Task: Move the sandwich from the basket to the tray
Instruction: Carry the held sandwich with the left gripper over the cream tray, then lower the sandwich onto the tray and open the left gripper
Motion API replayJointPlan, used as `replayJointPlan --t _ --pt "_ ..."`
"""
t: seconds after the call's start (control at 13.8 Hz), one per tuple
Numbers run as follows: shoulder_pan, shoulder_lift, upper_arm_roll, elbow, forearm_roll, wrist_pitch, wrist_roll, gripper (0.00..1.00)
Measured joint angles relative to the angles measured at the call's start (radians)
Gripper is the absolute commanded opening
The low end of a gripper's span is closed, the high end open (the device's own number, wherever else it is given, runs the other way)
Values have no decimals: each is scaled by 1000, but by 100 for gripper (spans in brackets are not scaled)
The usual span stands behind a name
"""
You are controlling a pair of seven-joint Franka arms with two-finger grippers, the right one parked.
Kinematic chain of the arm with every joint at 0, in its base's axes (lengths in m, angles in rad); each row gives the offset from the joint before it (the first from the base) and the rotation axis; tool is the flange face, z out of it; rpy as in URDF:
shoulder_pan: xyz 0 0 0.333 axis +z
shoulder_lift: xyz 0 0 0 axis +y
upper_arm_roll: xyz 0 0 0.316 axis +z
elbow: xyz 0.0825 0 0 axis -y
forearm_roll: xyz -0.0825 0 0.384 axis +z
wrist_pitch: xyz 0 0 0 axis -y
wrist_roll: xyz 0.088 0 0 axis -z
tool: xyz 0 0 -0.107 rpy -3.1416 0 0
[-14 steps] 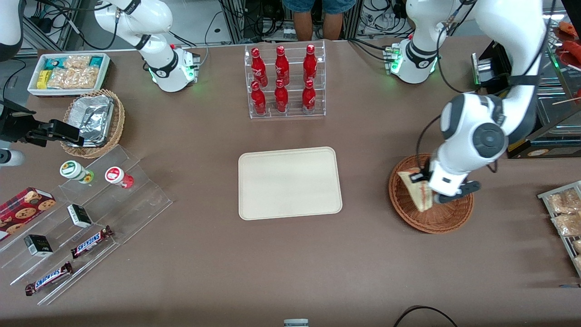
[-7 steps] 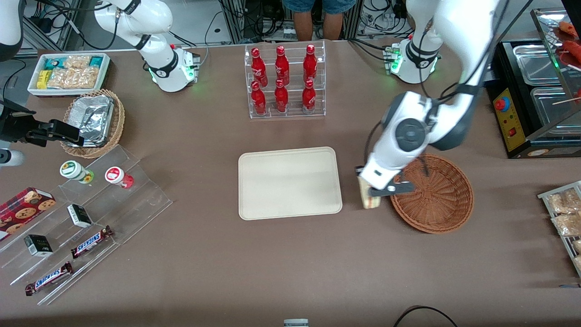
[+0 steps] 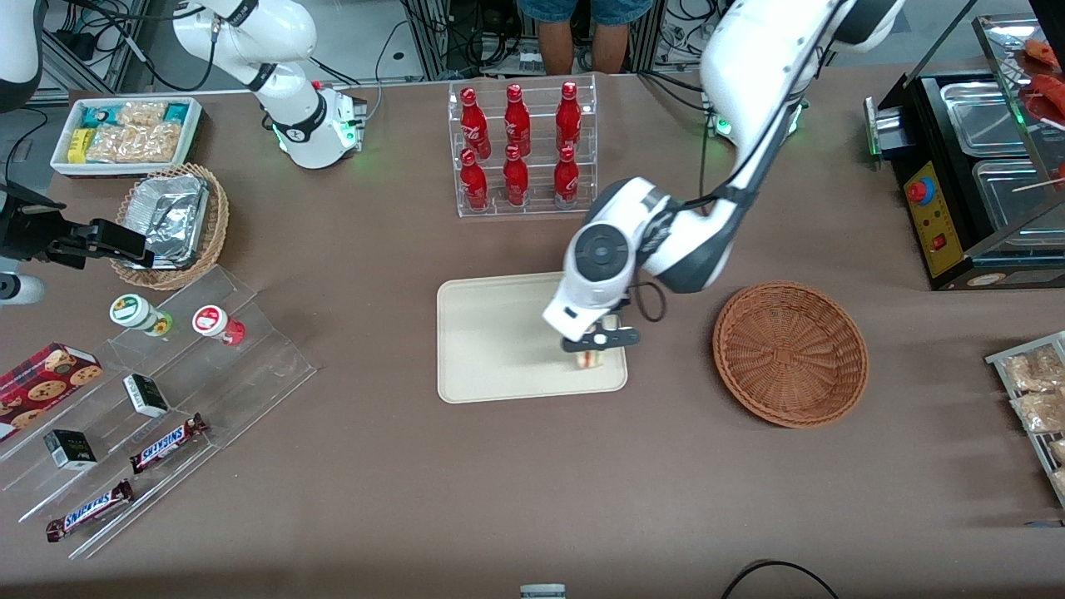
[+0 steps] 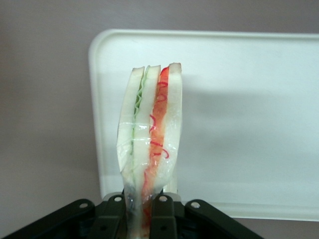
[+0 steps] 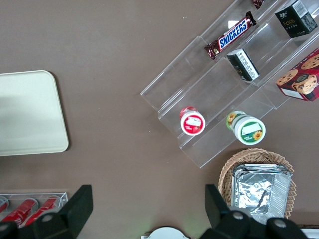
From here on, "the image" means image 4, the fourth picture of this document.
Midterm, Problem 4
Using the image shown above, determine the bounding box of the white rectangular plastic tray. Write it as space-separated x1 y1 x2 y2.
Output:
89 29 319 220

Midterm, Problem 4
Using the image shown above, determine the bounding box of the plastic-wrapped triangle sandwich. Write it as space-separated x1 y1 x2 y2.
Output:
116 62 184 239

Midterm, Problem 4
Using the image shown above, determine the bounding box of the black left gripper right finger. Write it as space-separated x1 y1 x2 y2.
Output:
149 194 265 239

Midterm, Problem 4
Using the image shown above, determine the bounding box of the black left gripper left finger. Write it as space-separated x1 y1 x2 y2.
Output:
0 195 130 239

